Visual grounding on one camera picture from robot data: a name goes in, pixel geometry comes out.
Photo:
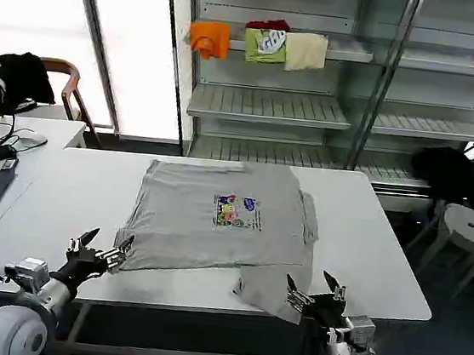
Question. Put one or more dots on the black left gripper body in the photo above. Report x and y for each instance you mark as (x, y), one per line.
(81, 263)

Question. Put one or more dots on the white round stool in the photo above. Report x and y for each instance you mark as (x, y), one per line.
(469, 225)

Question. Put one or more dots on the empty grey shelf rack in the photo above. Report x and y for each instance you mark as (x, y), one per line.
(438, 102)

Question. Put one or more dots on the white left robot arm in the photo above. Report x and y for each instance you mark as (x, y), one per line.
(9, 331)

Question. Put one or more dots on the black power adapter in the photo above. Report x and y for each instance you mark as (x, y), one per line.
(3, 153)

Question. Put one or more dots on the brown wooden chair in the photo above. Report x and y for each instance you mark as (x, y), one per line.
(72, 86)

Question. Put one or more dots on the grey printed t-shirt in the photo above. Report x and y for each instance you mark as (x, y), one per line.
(212, 247)

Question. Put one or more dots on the grey window frame post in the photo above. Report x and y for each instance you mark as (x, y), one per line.
(101, 50)

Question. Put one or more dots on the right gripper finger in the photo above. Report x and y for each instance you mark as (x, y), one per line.
(297, 298)
(335, 288)

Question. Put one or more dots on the small grey card reader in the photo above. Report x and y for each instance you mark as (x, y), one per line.
(9, 165)

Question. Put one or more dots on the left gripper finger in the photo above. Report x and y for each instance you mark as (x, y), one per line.
(84, 239)
(116, 256)

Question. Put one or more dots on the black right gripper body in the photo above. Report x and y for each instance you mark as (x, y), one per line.
(327, 308)

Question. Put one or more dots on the black jacket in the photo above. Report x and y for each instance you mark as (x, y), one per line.
(26, 76)

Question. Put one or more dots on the grey shelf rack with clothes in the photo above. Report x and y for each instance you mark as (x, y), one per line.
(271, 104)

